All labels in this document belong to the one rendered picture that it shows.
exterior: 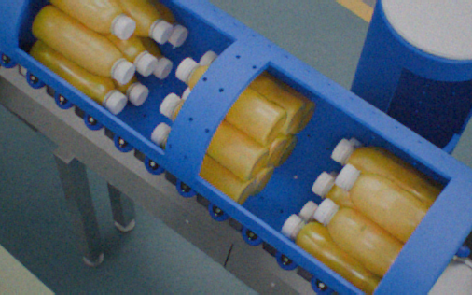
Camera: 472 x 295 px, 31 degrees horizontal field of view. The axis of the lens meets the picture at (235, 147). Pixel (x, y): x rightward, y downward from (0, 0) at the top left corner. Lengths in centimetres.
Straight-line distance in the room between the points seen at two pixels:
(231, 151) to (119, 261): 119
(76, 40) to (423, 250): 69
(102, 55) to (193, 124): 25
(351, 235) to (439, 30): 54
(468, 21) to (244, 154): 59
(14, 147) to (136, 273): 57
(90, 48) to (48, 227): 117
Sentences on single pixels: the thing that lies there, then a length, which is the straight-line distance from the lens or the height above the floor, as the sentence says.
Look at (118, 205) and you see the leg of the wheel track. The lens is 241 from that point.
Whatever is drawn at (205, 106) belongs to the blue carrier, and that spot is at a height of 121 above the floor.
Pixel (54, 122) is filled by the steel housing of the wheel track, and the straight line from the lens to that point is 172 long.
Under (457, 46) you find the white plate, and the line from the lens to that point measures 170.
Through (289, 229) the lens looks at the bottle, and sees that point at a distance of 142.
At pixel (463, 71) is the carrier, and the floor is 99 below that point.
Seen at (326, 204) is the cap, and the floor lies 112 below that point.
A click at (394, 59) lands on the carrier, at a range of 174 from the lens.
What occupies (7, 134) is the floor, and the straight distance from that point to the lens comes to 277.
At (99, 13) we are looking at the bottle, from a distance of 149.
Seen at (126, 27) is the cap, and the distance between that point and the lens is 149.
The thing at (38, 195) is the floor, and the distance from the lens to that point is 265.
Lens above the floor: 233
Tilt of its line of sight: 60 degrees down
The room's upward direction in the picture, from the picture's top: 6 degrees clockwise
